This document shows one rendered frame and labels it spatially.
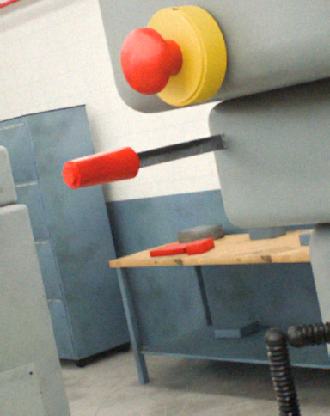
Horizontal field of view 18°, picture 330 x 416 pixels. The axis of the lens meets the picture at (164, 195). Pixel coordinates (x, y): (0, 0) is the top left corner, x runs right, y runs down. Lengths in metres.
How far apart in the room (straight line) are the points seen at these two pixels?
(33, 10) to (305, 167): 8.25
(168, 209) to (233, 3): 7.25
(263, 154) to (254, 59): 0.15
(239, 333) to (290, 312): 0.40
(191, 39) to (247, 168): 0.18
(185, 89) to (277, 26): 0.07
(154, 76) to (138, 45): 0.02
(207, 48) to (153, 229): 7.44
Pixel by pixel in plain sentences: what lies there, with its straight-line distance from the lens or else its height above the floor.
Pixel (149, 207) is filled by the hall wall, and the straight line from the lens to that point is 8.03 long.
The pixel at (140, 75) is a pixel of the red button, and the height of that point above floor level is 1.75.
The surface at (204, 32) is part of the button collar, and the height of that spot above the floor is 1.77.
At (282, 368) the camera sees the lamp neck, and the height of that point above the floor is 1.56.
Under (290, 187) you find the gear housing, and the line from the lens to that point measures 0.74.
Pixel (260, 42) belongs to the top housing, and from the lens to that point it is 0.61.
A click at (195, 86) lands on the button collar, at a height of 1.74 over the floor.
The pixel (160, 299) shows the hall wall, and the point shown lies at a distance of 8.20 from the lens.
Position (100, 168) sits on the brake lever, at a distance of 0.71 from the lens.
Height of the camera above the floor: 1.72
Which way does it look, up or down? 4 degrees down
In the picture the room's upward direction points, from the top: 11 degrees counter-clockwise
